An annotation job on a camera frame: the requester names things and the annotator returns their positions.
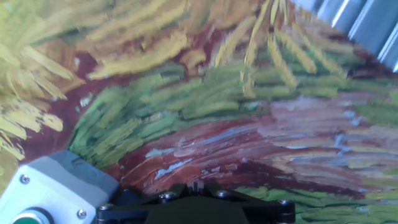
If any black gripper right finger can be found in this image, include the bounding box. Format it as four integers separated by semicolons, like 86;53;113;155
196;182;296;224

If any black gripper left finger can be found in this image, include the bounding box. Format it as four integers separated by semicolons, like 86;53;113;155
95;182;197;224

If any painted wheat field cloth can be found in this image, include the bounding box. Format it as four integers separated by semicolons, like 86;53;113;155
0;0;398;224

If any grey box green button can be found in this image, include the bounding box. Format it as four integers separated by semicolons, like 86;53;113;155
0;149;121;224

